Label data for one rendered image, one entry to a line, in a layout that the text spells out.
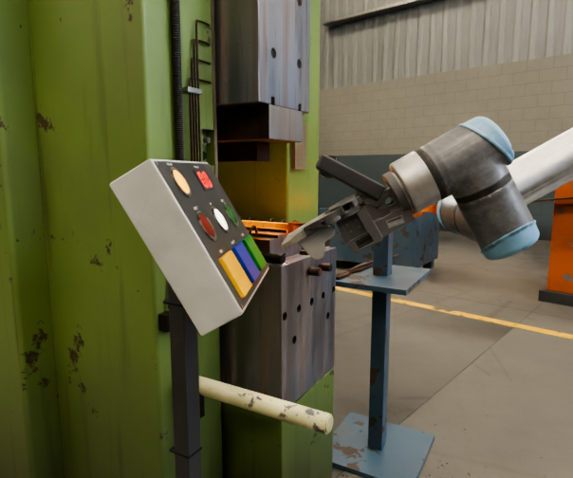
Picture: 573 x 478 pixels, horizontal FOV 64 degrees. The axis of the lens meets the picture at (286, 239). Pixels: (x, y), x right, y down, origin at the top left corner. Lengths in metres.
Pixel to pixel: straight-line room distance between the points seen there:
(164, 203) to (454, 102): 8.84
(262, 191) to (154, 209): 1.05
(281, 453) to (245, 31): 1.21
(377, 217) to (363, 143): 9.51
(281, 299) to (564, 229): 3.67
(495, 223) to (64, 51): 1.12
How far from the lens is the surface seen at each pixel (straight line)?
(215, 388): 1.23
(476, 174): 0.74
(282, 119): 1.39
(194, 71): 1.29
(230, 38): 1.37
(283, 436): 1.49
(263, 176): 1.74
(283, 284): 1.30
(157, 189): 0.73
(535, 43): 9.16
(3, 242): 1.50
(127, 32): 1.23
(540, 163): 0.95
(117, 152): 1.24
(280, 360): 1.37
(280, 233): 1.40
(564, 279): 4.76
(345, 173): 0.73
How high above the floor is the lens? 1.18
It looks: 9 degrees down
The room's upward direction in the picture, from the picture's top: straight up
